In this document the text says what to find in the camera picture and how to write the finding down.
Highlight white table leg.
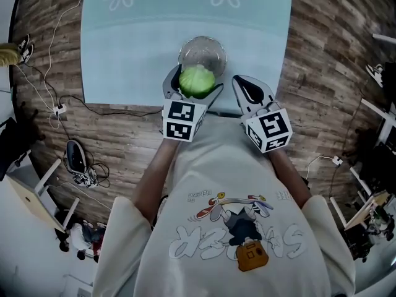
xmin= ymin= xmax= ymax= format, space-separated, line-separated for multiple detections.
xmin=62 ymin=196 xmax=81 ymax=229
xmin=35 ymin=158 xmax=63 ymax=195

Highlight table with light blue cloth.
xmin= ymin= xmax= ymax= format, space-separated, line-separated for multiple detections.
xmin=79 ymin=0 xmax=293 ymax=119

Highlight person's right forearm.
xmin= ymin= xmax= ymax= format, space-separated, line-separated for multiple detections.
xmin=267 ymin=148 xmax=312 ymax=210

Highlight clear glass bowl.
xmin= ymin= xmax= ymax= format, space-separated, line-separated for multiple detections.
xmin=178 ymin=35 xmax=229 ymax=79

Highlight black and white sneaker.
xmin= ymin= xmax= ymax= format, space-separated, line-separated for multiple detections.
xmin=366 ymin=63 xmax=385 ymax=88

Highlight cluttered wooden desk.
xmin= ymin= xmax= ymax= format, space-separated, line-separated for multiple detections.
xmin=343 ymin=190 xmax=396 ymax=232

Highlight spare hand-held gripper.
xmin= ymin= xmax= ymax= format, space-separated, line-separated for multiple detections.
xmin=63 ymin=139 xmax=100 ymax=189

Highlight long black cable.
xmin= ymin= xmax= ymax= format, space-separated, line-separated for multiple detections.
xmin=59 ymin=95 xmax=164 ymax=118

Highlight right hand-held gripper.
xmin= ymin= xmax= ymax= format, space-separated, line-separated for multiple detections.
xmin=231 ymin=74 xmax=294 ymax=154

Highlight person's left forearm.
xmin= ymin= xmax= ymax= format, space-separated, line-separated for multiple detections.
xmin=132 ymin=139 xmax=181 ymax=229

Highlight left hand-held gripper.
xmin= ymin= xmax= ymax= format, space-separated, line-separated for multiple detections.
xmin=160 ymin=64 xmax=225 ymax=144

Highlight tangled black cables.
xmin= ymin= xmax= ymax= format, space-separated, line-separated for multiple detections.
xmin=88 ymin=161 xmax=111 ymax=189

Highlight light wooden desk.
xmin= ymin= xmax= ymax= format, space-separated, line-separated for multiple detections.
xmin=6 ymin=174 xmax=66 ymax=233

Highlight black office chair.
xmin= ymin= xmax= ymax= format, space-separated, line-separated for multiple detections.
xmin=0 ymin=103 xmax=48 ymax=179

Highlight thin white cable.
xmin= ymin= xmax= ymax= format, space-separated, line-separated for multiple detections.
xmin=305 ymin=155 xmax=335 ymax=181

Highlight green cabbage ball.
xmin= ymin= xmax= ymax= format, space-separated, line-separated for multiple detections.
xmin=178 ymin=66 xmax=217 ymax=100

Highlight cream printed t-shirt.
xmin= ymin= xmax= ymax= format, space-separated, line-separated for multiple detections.
xmin=92 ymin=111 xmax=356 ymax=297

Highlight long white cable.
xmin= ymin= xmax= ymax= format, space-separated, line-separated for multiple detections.
xmin=14 ymin=0 xmax=88 ymax=130

